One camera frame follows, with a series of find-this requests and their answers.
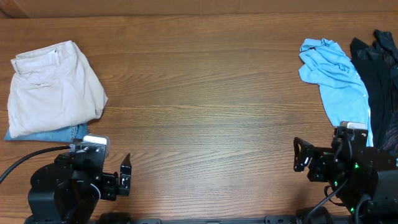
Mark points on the beige cotton shorts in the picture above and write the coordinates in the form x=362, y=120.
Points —
x=53, y=88

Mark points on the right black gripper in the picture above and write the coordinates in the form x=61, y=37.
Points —
x=323, y=158

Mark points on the light blue shirt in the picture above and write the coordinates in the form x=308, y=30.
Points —
x=343, y=93

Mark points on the black aluminium frame rail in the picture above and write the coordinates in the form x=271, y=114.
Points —
x=126, y=218

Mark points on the folded light blue jeans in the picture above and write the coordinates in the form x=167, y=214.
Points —
x=67, y=134

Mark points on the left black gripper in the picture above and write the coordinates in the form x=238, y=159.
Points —
x=111, y=180

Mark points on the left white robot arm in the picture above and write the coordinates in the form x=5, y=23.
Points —
x=68, y=190

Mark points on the dark navy garment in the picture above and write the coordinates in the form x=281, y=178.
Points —
x=377, y=67

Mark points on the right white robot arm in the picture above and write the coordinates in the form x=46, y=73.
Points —
x=366, y=203

